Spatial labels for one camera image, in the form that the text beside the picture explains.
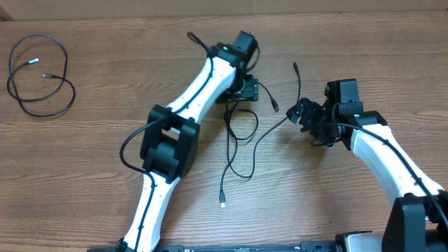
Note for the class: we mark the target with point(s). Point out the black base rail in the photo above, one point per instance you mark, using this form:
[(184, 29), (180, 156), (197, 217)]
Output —
[(305, 246)]

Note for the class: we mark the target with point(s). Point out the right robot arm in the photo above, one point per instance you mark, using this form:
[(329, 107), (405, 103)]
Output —
[(418, 217)]

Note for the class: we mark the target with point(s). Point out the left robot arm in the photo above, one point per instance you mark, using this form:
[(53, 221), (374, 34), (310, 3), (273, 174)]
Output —
[(171, 134)]

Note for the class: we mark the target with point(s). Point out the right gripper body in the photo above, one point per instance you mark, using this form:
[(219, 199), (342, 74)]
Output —
[(312, 118)]

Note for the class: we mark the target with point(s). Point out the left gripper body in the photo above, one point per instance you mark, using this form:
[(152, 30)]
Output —
[(243, 88)]

